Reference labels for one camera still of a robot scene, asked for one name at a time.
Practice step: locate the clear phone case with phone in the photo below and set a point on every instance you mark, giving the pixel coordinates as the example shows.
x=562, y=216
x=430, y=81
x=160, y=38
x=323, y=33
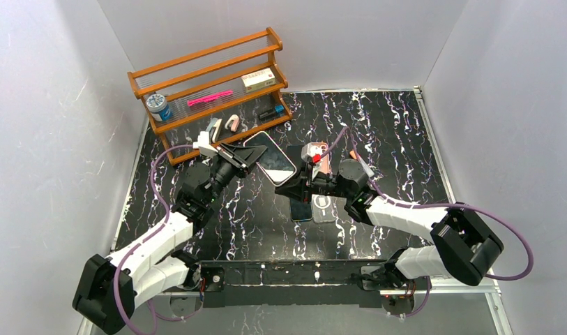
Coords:
x=322, y=209

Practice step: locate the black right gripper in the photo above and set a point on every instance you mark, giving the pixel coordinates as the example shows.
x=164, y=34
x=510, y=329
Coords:
x=308, y=180

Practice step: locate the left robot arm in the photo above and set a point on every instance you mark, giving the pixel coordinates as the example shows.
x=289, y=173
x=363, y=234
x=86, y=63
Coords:
x=112, y=287

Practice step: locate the dark teal smartphone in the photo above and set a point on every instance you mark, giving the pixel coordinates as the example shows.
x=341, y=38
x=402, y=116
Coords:
x=300, y=211

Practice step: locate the white medicine box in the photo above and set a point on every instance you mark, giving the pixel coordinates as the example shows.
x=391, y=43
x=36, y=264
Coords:
x=258, y=80

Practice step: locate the teal eraser block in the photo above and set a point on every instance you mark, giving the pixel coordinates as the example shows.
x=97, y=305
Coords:
x=211, y=125

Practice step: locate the cream cased phone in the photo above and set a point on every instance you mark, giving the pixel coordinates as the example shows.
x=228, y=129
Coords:
x=275, y=164

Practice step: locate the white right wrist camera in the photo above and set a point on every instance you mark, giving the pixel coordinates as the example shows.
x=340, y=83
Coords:
x=311, y=155

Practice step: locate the black blue marker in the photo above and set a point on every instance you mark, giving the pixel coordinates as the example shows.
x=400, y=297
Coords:
x=274, y=112

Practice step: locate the pink highlighter pen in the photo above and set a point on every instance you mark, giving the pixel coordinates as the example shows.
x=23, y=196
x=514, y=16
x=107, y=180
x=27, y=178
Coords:
x=209, y=98

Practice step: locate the blue round jar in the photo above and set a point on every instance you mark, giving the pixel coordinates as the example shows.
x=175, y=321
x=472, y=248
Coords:
x=157, y=105

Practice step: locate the orange wooden shelf rack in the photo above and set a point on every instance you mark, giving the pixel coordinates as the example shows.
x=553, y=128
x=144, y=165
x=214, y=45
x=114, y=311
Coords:
x=214, y=69

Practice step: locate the pink tape dispenser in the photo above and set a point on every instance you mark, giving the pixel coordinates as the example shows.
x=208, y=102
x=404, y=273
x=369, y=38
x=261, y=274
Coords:
x=232, y=124

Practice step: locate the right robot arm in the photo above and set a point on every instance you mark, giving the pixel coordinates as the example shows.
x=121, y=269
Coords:
x=461, y=245

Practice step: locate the black smartphone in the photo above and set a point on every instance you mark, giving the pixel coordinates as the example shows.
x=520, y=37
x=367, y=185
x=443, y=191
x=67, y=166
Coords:
x=295, y=153

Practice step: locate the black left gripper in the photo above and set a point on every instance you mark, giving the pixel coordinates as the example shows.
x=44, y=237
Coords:
x=235, y=158

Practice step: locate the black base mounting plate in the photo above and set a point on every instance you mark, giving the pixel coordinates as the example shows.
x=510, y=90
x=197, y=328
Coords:
x=299, y=282

